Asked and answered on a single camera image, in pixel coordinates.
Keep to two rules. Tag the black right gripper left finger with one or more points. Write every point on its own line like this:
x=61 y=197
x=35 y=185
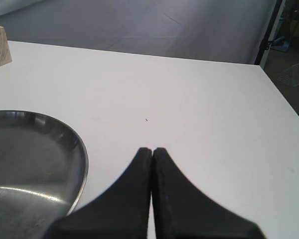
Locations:
x=121 y=212

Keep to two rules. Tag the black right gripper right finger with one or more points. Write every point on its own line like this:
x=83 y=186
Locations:
x=181 y=211

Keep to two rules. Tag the dark blue plastic bin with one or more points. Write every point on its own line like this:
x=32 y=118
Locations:
x=280 y=44

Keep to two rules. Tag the round stainless steel plate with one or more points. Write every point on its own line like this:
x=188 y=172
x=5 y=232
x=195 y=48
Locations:
x=43 y=170

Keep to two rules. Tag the black backdrop stand pole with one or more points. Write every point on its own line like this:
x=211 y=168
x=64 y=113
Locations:
x=266 y=42

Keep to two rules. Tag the grey backdrop cloth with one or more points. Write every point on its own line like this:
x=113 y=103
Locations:
x=215 y=30

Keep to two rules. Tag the wire mesh basket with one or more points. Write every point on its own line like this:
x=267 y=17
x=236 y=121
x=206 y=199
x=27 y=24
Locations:
x=289 y=76

